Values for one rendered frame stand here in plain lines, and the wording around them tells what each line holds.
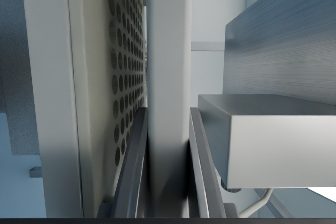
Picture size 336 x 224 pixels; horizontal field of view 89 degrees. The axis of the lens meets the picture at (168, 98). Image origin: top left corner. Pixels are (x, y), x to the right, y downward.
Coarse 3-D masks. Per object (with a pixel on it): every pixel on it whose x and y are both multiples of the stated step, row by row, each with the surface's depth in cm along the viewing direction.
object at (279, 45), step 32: (288, 0) 39; (320, 0) 31; (256, 32) 53; (288, 32) 39; (320, 32) 31; (224, 64) 81; (256, 64) 53; (288, 64) 39; (320, 64) 31; (288, 96) 39; (320, 96) 31
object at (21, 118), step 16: (0, 0) 23; (16, 0) 23; (0, 16) 23; (16, 16) 23; (0, 32) 24; (16, 32) 24; (0, 48) 24; (16, 48) 24; (0, 64) 24; (16, 64) 24; (16, 80) 25; (16, 96) 25; (32, 96) 25; (16, 112) 25; (32, 112) 25; (16, 128) 26; (32, 128) 26; (16, 144) 26; (32, 144) 26
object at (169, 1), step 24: (168, 0) 7; (168, 24) 7; (168, 48) 7; (168, 72) 8; (168, 96) 8; (168, 120) 8; (168, 144) 8; (168, 168) 8; (168, 192) 8; (168, 216) 8
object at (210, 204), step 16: (192, 112) 10; (192, 128) 9; (192, 144) 8; (208, 144) 8; (192, 160) 7; (208, 160) 7; (192, 176) 7; (208, 176) 6; (192, 192) 7; (208, 192) 6; (192, 208) 7; (208, 208) 6; (224, 208) 6
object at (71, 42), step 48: (48, 0) 7; (96, 0) 9; (48, 48) 7; (96, 48) 9; (144, 48) 30; (48, 96) 8; (96, 96) 9; (144, 96) 30; (48, 144) 8; (96, 144) 9; (48, 192) 8; (96, 192) 9
